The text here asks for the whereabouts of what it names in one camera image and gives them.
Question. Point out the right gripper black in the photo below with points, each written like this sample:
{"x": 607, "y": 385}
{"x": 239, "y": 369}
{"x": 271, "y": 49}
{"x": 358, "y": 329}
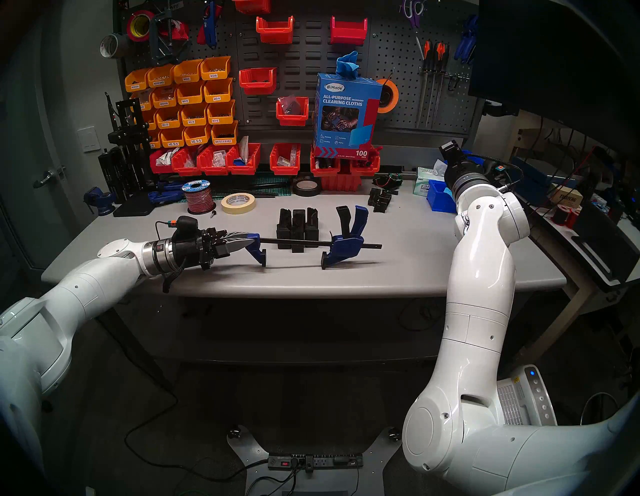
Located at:
{"x": 454, "y": 154}

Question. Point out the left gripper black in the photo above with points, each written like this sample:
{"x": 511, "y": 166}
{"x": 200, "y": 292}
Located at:
{"x": 197, "y": 250}

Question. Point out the blue black bar clamp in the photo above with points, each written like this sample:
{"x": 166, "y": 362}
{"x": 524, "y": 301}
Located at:
{"x": 345, "y": 245}

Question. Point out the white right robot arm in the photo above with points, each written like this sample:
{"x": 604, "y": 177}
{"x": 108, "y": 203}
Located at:
{"x": 480, "y": 300}

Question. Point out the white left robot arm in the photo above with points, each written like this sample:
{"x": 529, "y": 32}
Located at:
{"x": 75, "y": 300}

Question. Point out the black 3D printed piece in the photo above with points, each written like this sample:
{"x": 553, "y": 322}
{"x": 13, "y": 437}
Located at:
{"x": 306, "y": 225}
{"x": 284, "y": 227}

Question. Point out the small black printed parts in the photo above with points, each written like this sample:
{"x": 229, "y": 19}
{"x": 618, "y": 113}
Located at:
{"x": 381, "y": 198}

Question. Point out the blue spring clamp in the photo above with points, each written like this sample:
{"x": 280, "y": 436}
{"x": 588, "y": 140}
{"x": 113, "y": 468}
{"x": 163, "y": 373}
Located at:
{"x": 471, "y": 27}
{"x": 462, "y": 47}

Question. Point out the printed brown cardboard box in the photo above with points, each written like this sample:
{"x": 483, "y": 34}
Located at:
{"x": 567, "y": 196}

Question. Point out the grey metal screw clamp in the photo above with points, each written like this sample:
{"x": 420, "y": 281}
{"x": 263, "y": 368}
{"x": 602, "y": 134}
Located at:
{"x": 165, "y": 42}

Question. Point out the green white tissue box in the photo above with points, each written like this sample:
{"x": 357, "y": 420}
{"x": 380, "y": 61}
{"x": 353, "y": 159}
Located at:
{"x": 427, "y": 181}

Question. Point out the cream masking tape roll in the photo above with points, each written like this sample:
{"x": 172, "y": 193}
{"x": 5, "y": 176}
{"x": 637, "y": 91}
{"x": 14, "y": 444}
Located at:
{"x": 227, "y": 205}

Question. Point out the green cutting mat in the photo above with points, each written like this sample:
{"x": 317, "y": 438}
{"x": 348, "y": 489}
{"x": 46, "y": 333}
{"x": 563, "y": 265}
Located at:
{"x": 272, "y": 182}

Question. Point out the black metal carabiner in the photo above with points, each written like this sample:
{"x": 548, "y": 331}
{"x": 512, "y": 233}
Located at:
{"x": 454, "y": 81}

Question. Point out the red plastic storage bin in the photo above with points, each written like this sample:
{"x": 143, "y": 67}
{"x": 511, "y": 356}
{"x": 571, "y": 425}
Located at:
{"x": 366, "y": 164}
{"x": 285, "y": 161}
{"x": 186, "y": 165}
{"x": 162, "y": 165}
{"x": 244, "y": 161}
{"x": 214, "y": 164}
{"x": 275, "y": 32}
{"x": 325, "y": 166}
{"x": 292, "y": 116}
{"x": 257, "y": 82}
{"x": 252, "y": 5}
{"x": 348, "y": 31}

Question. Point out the blue hand tool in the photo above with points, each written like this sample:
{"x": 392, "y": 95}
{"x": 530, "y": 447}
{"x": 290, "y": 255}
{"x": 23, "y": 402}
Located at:
{"x": 167, "y": 192}

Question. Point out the dark blue equipment box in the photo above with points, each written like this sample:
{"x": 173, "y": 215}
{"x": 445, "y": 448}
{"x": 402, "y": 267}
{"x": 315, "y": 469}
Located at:
{"x": 535, "y": 177}

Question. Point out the black tape roll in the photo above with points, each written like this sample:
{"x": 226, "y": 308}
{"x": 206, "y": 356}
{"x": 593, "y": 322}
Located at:
{"x": 306, "y": 194}

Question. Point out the orange black screwdriver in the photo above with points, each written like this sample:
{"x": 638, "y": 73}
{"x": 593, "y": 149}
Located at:
{"x": 440, "y": 52}
{"x": 426, "y": 52}

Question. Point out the yellow plastic parts bin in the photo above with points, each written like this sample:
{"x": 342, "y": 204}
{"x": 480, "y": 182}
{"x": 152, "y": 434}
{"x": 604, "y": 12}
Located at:
{"x": 160, "y": 77}
{"x": 221, "y": 113}
{"x": 164, "y": 97}
{"x": 196, "y": 136}
{"x": 194, "y": 116}
{"x": 218, "y": 91}
{"x": 215, "y": 69}
{"x": 149, "y": 120}
{"x": 189, "y": 94}
{"x": 224, "y": 134}
{"x": 172, "y": 139}
{"x": 168, "y": 119}
{"x": 186, "y": 72}
{"x": 136, "y": 81}
{"x": 143, "y": 101}
{"x": 154, "y": 141}

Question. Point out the red nested bin stack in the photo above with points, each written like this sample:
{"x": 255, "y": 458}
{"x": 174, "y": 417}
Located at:
{"x": 341, "y": 181}

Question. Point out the blue cleaning cloths box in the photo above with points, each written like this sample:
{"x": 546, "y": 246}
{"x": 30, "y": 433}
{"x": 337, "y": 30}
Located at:
{"x": 345, "y": 115}

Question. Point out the blue cloth in box opening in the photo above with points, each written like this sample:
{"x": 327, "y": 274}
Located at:
{"x": 347, "y": 64}

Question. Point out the small blue bench vise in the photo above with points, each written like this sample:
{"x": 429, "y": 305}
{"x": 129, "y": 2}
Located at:
{"x": 100, "y": 200}

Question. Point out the large black monitor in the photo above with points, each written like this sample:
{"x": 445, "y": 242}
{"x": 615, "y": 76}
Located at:
{"x": 565, "y": 60}

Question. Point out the grey pegboard back panel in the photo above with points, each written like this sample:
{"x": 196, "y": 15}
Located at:
{"x": 310, "y": 65}

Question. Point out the black flat equipment case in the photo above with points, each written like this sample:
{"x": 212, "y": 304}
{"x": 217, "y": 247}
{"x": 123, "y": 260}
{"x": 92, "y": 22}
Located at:
{"x": 605, "y": 240}

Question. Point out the black caster wheel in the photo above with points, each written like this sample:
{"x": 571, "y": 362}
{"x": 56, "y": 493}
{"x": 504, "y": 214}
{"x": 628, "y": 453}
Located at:
{"x": 234, "y": 431}
{"x": 395, "y": 434}

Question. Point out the white side desk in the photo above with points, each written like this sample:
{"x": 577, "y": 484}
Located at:
{"x": 575, "y": 300}

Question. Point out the grey door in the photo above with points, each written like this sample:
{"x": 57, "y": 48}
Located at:
{"x": 35, "y": 125}

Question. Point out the black power strip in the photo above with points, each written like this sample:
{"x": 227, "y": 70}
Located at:
{"x": 315, "y": 461}

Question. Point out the red yellow tape roll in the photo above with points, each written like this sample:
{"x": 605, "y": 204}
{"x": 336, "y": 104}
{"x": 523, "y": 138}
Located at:
{"x": 131, "y": 27}

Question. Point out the white air purifier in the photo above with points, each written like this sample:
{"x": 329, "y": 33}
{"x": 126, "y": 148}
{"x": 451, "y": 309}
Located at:
{"x": 525, "y": 400}

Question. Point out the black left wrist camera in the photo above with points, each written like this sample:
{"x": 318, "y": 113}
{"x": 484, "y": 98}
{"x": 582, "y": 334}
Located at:
{"x": 186, "y": 226}

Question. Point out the white wall switch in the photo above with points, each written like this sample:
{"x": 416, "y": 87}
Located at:
{"x": 89, "y": 139}

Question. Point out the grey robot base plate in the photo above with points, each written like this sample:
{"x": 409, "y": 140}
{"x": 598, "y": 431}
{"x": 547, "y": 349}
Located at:
{"x": 250, "y": 450}

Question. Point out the grey duct tape roll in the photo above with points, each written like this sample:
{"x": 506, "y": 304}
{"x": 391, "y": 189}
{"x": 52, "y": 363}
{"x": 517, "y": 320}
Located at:
{"x": 117, "y": 47}

